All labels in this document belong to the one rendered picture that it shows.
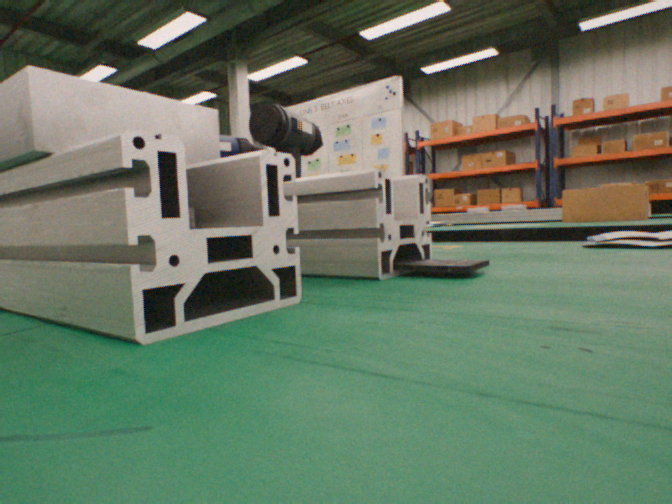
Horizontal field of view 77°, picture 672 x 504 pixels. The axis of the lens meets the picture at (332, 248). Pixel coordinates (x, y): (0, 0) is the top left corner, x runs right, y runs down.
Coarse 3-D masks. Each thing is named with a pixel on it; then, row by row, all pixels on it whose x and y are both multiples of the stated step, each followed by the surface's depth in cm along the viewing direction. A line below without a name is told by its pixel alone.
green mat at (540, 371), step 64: (448, 256) 50; (512, 256) 46; (576, 256) 43; (640, 256) 40; (0, 320) 23; (256, 320) 20; (320, 320) 20; (384, 320) 19; (448, 320) 18; (512, 320) 18; (576, 320) 18; (640, 320) 17; (0, 384) 13; (64, 384) 13; (128, 384) 12; (192, 384) 12; (256, 384) 12; (320, 384) 12; (384, 384) 12; (448, 384) 11; (512, 384) 11; (576, 384) 11; (640, 384) 11; (0, 448) 9; (64, 448) 9; (128, 448) 9; (192, 448) 9; (256, 448) 9; (320, 448) 8; (384, 448) 8; (448, 448) 8; (512, 448) 8; (576, 448) 8; (640, 448) 8
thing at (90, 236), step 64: (128, 128) 16; (0, 192) 24; (64, 192) 22; (128, 192) 16; (192, 192) 25; (256, 192) 22; (0, 256) 28; (64, 256) 22; (128, 256) 18; (192, 256) 19; (256, 256) 22; (64, 320) 20; (128, 320) 17; (192, 320) 19
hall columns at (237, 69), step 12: (228, 36) 863; (228, 48) 863; (240, 48) 855; (228, 60) 863; (240, 60) 855; (228, 72) 863; (240, 72) 855; (228, 84) 865; (240, 84) 855; (240, 96) 855; (240, 108) 855; (240, 120) 855; (240, 132) 855
